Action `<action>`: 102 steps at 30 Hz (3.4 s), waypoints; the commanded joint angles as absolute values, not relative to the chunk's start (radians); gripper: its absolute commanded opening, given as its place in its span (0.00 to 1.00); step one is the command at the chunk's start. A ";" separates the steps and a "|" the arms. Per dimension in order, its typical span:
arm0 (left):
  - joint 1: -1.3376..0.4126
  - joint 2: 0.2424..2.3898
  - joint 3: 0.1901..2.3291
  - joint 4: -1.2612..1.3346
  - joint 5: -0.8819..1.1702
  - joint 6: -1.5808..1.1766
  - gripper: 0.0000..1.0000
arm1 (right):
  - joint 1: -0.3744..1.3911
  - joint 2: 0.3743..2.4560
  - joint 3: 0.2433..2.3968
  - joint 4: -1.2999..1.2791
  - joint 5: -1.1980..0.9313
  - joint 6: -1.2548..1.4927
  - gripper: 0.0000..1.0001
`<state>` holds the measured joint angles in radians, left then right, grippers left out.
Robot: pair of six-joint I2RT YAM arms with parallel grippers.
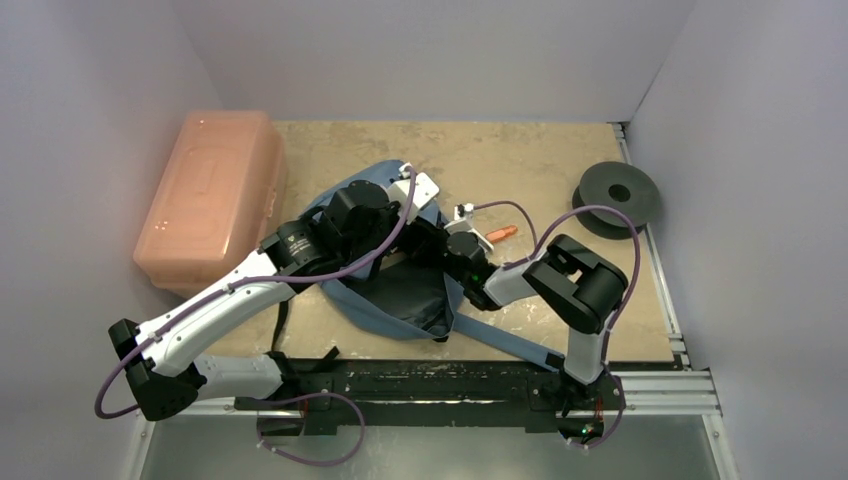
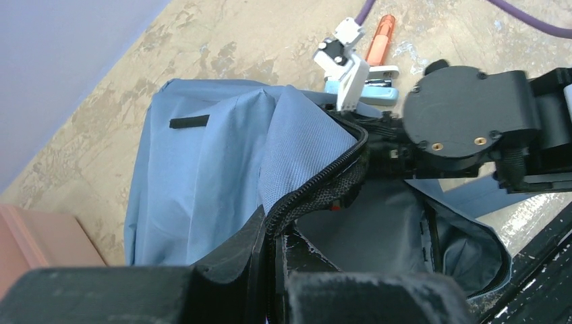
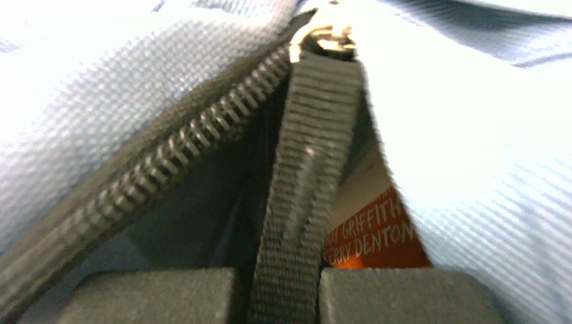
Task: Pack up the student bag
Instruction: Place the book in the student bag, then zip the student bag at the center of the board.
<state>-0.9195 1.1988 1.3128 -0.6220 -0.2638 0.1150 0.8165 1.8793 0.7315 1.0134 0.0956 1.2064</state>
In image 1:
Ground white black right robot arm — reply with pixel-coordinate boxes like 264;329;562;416
402;225;628;407

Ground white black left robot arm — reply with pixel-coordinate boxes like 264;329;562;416
95;173;439;421

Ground orange marker pen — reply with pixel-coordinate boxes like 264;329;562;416
485;225;518;244

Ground black filament spool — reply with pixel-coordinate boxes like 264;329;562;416
572;161;661;240

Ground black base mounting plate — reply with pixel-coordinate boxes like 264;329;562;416
232;359;625;444

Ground pink plastic storage box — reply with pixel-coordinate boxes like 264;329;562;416
133;110;285;298

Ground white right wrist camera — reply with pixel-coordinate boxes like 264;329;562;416
445;203;494;254

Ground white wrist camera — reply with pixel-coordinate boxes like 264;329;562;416
387;173;440;224
445;203;494;254

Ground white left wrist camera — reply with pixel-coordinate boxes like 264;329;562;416
387;173;440;224

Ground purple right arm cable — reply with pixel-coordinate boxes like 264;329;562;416
463;200;643;452

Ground aluminium frame rails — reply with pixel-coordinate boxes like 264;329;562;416
132;121;741;480

